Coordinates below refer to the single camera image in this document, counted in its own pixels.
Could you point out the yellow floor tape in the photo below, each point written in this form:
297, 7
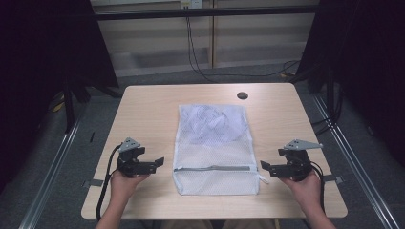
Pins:
58, 107

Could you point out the white garment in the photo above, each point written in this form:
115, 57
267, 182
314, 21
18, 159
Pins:
213, 122

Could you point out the small black floor strip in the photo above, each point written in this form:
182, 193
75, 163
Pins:
92, 137

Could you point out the white mesh laundry bag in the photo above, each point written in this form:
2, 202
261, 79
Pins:
216, 159

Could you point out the grey table edge bracket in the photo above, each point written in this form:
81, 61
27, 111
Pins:
94, 183
334, 179

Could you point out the person's left hand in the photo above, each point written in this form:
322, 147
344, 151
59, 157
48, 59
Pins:
122, 187

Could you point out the white wall outlet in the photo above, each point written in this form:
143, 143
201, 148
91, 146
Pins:
191, 4

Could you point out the person's right hand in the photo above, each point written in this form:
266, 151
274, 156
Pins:
307, 194

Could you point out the black horizontal frame bar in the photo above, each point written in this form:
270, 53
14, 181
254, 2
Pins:
207, 12

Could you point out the black curtain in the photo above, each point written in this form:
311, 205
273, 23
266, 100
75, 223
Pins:
47, 63
366, 63

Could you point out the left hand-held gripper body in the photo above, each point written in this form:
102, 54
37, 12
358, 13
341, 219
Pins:
130, 163

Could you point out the black metal stand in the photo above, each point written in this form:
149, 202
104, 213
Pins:
331, 95
68, 108

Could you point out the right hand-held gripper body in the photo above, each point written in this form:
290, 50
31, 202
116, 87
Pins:
297, 163

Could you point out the metal floor rail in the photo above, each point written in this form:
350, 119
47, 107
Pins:
47, 181
359, 171

